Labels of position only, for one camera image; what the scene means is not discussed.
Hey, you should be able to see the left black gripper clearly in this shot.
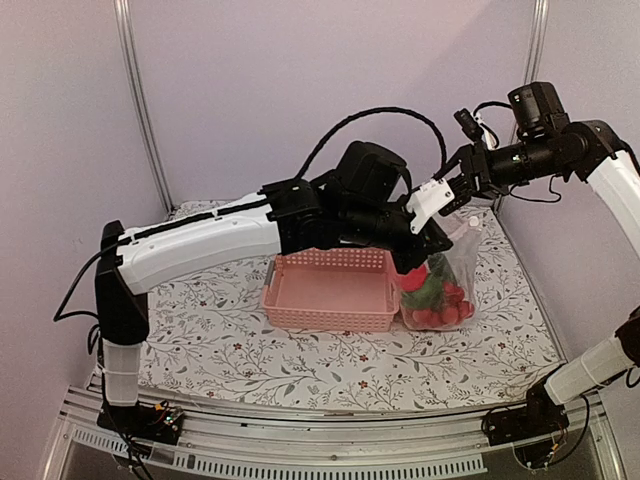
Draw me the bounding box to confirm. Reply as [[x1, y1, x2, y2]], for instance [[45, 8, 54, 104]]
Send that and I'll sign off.
[[343, 194, 456, 276]]

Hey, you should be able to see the orange red pepper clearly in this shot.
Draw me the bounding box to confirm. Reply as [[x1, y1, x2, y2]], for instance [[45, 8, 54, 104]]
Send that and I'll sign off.
[[398, 264, 429, 293]]

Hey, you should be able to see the green avocado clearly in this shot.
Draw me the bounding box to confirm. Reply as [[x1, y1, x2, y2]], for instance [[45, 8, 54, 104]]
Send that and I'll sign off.
[[401, 254, 458, 311]]

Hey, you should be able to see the clear zip top bag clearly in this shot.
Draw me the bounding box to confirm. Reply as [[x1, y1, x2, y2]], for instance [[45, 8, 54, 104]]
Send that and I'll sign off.
[[394, 213, 483, 332]]

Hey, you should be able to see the red lychee bunch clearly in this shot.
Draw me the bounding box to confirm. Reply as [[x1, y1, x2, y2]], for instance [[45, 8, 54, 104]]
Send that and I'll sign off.
[[401, 282, 475, 331]]

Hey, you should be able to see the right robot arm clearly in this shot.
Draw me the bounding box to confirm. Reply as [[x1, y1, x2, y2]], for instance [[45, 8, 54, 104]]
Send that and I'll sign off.
[[439, 120, 639, 445]]

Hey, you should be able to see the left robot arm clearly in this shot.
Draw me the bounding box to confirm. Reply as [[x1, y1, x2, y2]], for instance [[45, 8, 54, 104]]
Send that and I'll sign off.
[[94, 179, 454, 434]]

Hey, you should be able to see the pink plastic basket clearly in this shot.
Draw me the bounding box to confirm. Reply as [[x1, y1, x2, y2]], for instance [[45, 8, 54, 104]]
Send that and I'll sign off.
[[261, 248, 399, 333]]

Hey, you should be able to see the floral tablecloth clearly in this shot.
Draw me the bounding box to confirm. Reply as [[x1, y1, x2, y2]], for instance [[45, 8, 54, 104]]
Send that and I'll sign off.
[[139, 205, 564, 411]]

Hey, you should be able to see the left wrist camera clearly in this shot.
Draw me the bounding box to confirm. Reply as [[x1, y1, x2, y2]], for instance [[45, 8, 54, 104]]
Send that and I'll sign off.
[[334, 141, 466, 235]]

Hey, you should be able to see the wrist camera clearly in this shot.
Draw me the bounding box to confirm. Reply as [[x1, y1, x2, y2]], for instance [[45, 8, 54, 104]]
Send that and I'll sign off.
[[334, 141, 466, 235], [453, 82, 569, 146]]

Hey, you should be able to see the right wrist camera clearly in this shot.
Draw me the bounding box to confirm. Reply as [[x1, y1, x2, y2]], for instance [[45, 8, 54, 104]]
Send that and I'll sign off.
[[453, 82, 569, 146]]

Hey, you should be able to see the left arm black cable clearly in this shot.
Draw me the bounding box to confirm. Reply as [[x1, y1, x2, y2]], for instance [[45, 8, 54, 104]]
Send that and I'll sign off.
[[294, 104, 449, 181]]

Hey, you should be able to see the right aluminium frame post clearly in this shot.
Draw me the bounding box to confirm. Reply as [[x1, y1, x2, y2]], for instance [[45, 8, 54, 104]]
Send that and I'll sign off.
[[523, 0, 550, 84]]

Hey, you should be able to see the aluminium frame post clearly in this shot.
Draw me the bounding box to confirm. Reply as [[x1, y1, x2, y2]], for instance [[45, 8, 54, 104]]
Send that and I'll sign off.
[[113, 0, 174, 213], [523, 0, 550, 84]]

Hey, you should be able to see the aluminium front rail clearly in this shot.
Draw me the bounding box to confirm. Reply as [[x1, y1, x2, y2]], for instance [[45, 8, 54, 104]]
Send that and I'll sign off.
[[38, 380, 630, 479]]

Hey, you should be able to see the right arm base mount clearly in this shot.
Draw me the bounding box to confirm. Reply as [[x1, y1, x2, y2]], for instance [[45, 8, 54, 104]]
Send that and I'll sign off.
[[481, 406, 569, 446]]

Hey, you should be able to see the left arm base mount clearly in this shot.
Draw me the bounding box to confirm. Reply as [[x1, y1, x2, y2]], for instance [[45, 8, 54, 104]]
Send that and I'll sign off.
[[97, 401, 185, 446]]

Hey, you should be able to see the left aluminium frame post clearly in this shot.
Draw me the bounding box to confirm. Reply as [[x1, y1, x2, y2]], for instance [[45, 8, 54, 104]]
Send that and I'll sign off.
[[113, 0, 174, 213]]

